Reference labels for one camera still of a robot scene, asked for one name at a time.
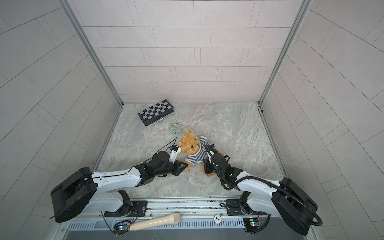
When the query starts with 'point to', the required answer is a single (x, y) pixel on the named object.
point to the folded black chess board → (156, 112)
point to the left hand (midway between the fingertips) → (190, 166)
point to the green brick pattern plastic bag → (175, 126)
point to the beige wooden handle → (174, 218)
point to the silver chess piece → (161, 118)
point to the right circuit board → (251, 225)
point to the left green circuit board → (121, 228)
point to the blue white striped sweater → (201, 155)
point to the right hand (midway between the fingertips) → (203, 162)
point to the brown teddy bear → (190, 145)
